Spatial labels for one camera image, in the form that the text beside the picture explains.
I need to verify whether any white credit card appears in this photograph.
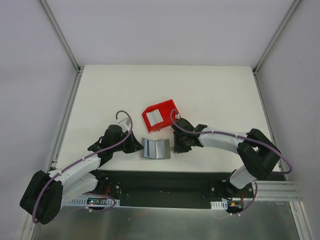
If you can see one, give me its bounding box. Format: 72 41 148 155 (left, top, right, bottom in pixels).
143 139 156 159

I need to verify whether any grey leather card holder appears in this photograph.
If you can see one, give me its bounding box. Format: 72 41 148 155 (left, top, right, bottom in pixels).
140 138 172 160

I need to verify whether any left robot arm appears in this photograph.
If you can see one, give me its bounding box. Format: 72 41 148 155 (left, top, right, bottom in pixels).
19 124 144 225

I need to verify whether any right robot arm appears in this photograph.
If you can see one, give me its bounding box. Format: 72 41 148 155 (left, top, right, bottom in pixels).
171 117 281 200

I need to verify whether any red plastic card tray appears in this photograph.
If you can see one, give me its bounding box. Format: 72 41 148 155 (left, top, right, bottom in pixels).
141 99 180 133

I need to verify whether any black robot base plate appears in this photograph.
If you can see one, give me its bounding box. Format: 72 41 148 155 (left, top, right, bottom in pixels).
87 170 257 213

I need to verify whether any left table side rail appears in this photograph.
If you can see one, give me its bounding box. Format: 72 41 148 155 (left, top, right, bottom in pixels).
48 68 83 170

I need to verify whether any table side rail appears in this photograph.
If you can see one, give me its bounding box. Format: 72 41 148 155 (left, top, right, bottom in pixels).
48 68 83 170
253 73 288 172

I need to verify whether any right white cable duct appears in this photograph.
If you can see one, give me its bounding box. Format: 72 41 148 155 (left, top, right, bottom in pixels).
210 199 228 211

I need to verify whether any white cable duct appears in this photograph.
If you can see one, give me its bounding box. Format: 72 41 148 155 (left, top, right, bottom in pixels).
63 197 114 208
210 199 228 211

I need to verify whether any left white cable duct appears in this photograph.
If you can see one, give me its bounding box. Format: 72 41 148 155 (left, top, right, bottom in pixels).
63 197 114 208

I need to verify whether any right table side rail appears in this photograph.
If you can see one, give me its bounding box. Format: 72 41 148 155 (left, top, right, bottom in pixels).
253 73 288 172

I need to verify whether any horizontal aluminium extrusion rail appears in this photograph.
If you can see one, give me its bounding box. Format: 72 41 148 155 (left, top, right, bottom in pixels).
256 181 302 202

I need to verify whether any left aluminium frame post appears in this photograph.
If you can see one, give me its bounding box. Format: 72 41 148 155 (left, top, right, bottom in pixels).
37 0 82 73

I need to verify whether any aluminium frame post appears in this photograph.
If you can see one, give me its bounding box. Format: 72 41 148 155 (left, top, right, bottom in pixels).
37 0 82 73
252 0 303 76

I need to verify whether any right aluminium frame post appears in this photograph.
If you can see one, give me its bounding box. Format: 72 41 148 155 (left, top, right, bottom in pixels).
252 0 303 76

